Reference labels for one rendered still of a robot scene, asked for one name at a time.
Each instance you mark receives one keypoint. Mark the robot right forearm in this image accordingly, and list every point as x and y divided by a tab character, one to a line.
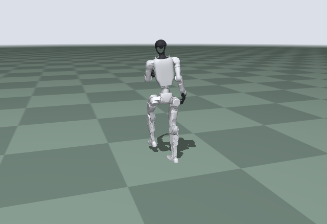
181	86

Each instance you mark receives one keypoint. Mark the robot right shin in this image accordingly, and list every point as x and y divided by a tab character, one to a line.
174	142

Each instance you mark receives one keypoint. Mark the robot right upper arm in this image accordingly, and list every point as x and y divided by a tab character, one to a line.
177	69

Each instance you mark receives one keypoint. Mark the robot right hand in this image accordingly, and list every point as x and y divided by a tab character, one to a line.
183	98

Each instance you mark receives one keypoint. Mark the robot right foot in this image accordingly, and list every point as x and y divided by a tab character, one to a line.
175	160

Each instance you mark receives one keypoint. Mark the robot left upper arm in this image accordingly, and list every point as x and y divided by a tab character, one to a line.
149	66

